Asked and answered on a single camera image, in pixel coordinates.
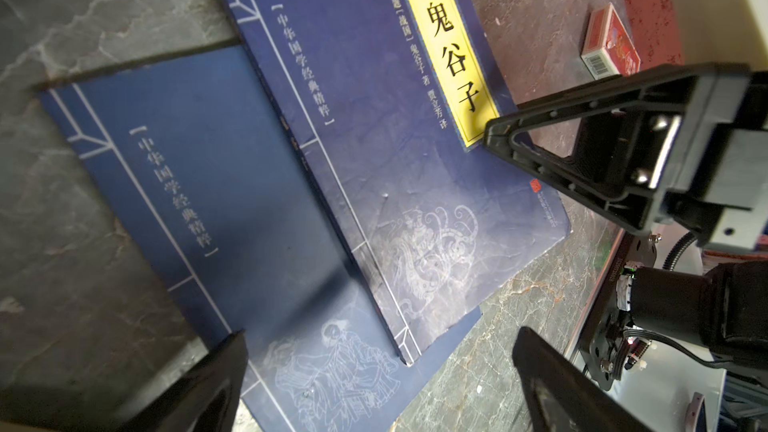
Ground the blue book Xiaolin Guangji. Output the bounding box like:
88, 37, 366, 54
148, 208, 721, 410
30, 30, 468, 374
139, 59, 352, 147
39, 46, 481, 431

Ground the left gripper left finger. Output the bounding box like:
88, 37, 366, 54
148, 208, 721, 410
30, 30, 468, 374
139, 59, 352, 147
121, 331, 248, 431

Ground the blue book Guiguzi yellow label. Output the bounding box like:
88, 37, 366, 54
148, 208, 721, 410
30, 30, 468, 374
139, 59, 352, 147
222, 0, 571, 366

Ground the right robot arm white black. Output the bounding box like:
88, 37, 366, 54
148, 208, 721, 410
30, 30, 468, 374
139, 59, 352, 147
483, 62, 767, 371

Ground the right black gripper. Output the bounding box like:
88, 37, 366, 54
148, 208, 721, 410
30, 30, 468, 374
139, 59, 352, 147
483, 63, 767, 252

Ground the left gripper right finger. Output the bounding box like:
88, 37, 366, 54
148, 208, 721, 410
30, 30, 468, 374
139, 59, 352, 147
512, 327, 648, 432

